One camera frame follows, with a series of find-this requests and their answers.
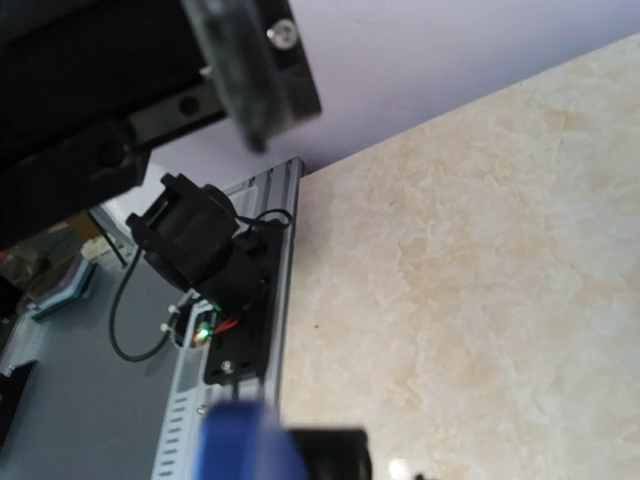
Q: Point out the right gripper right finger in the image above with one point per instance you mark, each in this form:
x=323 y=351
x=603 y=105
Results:
x=258 y=65

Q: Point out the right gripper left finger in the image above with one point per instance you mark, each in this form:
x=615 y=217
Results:
x=98 y=164

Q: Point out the black phone blue edge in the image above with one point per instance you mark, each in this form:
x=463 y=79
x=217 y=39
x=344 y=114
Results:
x=245 y=440

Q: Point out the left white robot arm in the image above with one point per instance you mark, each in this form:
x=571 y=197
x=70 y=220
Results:
x=189 y=236

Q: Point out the aluminium front rail frame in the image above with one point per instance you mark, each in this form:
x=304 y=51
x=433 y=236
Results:
x=120 y=366

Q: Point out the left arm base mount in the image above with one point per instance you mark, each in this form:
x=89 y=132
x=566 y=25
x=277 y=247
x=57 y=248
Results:
x=248 y=295

